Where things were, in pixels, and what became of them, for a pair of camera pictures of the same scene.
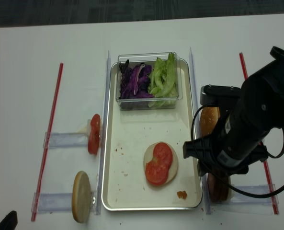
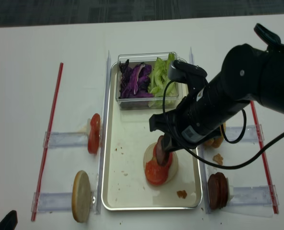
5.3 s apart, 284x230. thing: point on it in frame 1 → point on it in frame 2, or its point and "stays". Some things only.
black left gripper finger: x=9 y=222 stays
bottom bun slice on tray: x=172 y=171 stays
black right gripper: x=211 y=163 → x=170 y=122
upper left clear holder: x=63 y=140 stays
